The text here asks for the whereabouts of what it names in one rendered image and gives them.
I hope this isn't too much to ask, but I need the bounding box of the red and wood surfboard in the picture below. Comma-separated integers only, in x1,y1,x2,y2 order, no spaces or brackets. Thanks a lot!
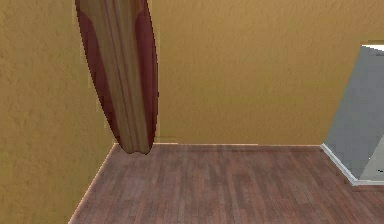
74,0,159,156

